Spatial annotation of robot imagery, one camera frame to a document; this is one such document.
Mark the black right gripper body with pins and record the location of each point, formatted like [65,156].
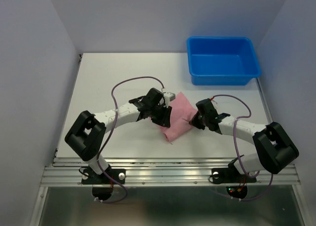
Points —
[204,120]

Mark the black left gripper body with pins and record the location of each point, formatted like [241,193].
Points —
[152,107]

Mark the pink t-shirt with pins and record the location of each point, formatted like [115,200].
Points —
[181,114]

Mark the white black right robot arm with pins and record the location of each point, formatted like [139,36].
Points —
[274,148]

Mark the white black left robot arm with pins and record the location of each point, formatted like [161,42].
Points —
[87,132]

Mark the blue plastic bin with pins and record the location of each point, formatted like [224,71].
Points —
[222,61]

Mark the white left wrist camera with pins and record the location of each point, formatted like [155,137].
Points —
[167,98]

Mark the aluminium mounting rail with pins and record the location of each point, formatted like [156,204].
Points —
[140,172]

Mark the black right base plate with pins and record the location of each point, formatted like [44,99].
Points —
[228,175]

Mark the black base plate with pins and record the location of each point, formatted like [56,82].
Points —
[228,175]
[90,177]

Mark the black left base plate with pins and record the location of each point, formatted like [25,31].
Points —
[90,177]

